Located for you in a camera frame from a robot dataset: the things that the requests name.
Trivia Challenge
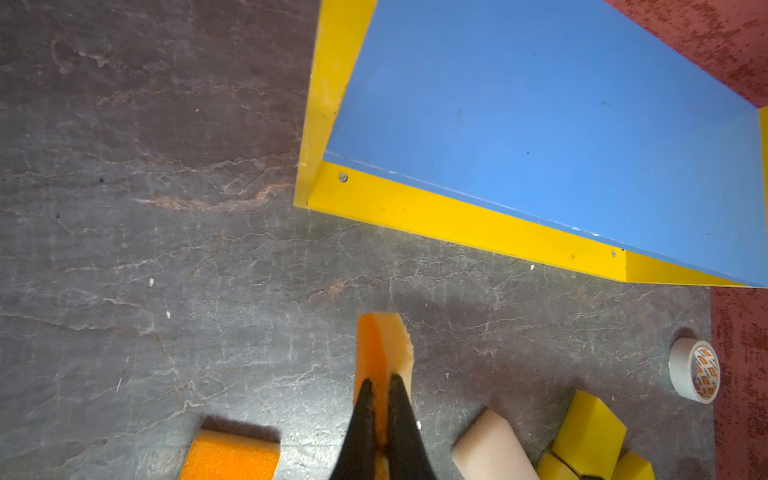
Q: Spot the yellow shelf unit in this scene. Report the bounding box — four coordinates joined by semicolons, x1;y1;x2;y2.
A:
294;1;767;288

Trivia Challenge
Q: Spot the yellow sponge right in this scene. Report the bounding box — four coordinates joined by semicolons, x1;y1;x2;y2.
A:
611;451;655;480

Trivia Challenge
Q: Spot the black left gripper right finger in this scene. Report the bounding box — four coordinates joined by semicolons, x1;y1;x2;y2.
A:
385;374;437;480

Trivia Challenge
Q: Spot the white tape roll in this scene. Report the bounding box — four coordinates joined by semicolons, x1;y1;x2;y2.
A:
668;337;721;405

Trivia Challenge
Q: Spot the pale pink sponge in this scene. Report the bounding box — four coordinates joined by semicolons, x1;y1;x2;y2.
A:
451;408;539;480

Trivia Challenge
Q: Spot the yellow sponge upper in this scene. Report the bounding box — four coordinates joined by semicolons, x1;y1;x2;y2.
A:
551;390;627;479

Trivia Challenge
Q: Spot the yellow sponge middle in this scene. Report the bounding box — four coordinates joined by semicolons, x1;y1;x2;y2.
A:
535;451;580;480

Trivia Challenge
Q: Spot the orange flat sponge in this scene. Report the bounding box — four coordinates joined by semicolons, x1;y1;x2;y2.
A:
179;429;280;480

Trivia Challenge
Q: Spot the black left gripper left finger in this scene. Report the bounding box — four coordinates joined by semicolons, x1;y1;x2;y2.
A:
329;379;377;480

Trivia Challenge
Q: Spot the yellow sponge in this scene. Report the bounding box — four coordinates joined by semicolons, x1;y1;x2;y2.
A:
551;390;627;479
611;451;655;480
535;451;580;480

